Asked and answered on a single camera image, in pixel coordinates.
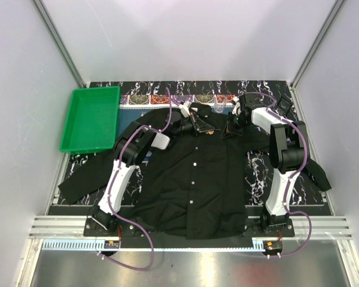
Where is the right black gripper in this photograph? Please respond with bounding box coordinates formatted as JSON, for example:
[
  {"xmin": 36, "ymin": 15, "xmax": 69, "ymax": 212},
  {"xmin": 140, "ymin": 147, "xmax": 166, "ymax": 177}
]
[{"xmin": 221, "ymin": 112, "xmax": 250, "ymax": 140}]

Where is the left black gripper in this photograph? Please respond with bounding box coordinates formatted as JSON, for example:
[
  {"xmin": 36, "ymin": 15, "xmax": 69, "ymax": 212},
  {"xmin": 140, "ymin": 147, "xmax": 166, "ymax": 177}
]
[{"xmin": 174, "ymin": 113, "xmax": 214, "ymax": 138}]

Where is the black button shirt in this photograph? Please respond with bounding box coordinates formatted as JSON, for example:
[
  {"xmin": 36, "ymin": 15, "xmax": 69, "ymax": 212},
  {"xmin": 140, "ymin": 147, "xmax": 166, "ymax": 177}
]
[{"xmin": 59, "ymin": 125, "xmax": 330, "ymax": 240}]

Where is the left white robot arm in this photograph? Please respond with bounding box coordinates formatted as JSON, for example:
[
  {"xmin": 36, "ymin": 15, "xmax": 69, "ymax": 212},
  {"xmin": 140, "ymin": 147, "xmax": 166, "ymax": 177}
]
[{"xmin": 92, "ymin": 108, "xmax": 215, "ymax": 237}]

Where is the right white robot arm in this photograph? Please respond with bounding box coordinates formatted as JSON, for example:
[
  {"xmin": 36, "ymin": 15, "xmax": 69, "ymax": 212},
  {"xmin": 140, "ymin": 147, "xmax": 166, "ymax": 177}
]
[{"xmin": 224, "ymin": 92, "xmax": 309, "ymax": 237}]

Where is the black brooch box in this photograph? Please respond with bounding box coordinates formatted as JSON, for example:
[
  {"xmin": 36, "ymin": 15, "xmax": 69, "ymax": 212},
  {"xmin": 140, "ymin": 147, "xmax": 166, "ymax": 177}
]
[{"xmin": 277, "ymin": 96, "xmax": 293, "ymax": 116}]

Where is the clear drinking glass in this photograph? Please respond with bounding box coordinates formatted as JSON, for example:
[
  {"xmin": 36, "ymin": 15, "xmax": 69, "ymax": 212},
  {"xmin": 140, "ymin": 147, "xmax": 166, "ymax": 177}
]
[{"xmin": 214, "ymin": 95, "xmax": 227, "ymax": 114}]

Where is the blue patterned placemat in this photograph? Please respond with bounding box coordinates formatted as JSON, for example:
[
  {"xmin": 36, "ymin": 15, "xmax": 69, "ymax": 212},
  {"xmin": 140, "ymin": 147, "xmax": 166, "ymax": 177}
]
[{"xmin": 116, "ymin": 94, "xmax": 239, "ymax": 164}]

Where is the green plastic tray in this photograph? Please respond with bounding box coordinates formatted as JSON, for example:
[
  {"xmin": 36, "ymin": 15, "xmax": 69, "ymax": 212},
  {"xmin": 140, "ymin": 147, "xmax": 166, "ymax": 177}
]
[{"xmin": 60, "ymin": 86, "xmax": 120, "ymax": 154}]

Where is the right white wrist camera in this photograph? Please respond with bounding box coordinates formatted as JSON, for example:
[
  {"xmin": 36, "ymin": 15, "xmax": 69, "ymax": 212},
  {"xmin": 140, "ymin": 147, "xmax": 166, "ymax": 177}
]
[{"xmin": 232, "ymin": 96, "xmax": 242, "ymax": 116}]

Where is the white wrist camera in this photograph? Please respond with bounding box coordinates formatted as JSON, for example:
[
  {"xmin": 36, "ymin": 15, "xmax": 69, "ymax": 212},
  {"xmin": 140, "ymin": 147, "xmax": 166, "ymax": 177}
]
[
  {"xmin": 178, "ymin": 101, "xmax": 194, "ymax": 118},
  {"xmin": 232, "ymin": 96, "xmax": 242, "ymax": 116}
]

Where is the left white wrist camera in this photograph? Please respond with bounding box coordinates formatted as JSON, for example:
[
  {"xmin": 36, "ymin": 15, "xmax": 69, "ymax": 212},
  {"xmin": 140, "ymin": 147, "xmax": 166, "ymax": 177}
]
[{"xmin": 178, "ymin": 101, "xmax": 194, "ymax": 118}]

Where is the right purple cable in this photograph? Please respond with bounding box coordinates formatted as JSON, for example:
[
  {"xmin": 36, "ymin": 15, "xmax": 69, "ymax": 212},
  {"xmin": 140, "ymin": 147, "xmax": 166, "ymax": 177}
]
[{"xmin": 239, "ymin": 92, "xmax": 312, "ymax": 258}]

